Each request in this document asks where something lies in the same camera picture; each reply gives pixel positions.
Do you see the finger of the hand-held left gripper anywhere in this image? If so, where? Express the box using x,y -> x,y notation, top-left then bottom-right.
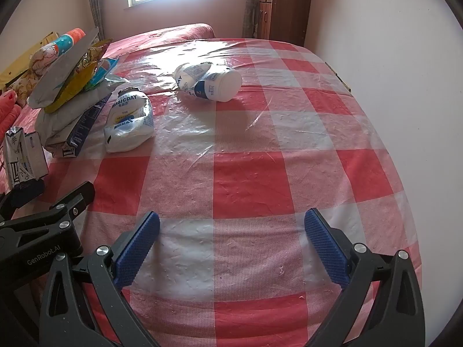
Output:
0,182 -> 95,232
0,180 -> 46,219

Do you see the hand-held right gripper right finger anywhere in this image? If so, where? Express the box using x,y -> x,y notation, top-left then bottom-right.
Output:
304,208 -> 425,347

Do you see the orange and teal rolled blanket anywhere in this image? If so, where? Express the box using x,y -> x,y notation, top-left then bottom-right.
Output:
31,27 -> 87,76

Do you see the grey foil bag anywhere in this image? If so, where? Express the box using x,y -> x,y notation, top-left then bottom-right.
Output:
29,27 -> 100,110

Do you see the red checked tablecloth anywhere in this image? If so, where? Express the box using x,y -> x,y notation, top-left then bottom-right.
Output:
47,38 -> 422,347

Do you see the yellow snack bag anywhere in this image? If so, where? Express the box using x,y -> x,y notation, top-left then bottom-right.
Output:
45,39 -> 113,113

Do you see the yellow cardboard box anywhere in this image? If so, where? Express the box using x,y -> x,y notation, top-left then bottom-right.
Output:
0,32 -> 60,87

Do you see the grey wet wipes pack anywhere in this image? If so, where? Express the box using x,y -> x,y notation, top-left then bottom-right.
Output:
35,76 -> 131,149

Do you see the white crumpled snack bag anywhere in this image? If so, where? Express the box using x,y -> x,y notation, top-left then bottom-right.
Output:
104,87 -> 155,153

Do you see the grey curtain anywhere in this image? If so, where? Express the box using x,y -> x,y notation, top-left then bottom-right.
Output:
89,0 -> 105,38

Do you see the patterned curtain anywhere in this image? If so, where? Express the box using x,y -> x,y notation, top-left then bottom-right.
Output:
242,0 -> 259,38

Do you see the pink bedspread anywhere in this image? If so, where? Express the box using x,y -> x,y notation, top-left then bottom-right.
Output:
0,23 -> 214,203

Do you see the small white blue packet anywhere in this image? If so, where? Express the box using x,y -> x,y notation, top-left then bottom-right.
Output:
173,62 -> 214,93

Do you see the black and white carton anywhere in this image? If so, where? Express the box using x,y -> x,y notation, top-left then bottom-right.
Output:
4,126 -> 49,189

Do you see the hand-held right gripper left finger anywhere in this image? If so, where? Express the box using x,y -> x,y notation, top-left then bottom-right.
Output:
39,211 -> 161,347

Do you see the yellow flowered pillow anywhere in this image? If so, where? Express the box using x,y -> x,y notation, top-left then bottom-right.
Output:
5,69 -> 40,107

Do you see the brown wooden cabinet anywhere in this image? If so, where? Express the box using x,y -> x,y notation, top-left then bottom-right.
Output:
255,0 -> 313,47

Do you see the white bottle blue label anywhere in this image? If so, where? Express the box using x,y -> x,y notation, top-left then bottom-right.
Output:
188,66 -> 243,102

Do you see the red folded blanket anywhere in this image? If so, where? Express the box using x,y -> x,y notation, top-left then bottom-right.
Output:
0,90 -> 19,138

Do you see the blue cartoon snack bag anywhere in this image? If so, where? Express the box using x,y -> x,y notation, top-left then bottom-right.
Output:
85,57 -> 119,91

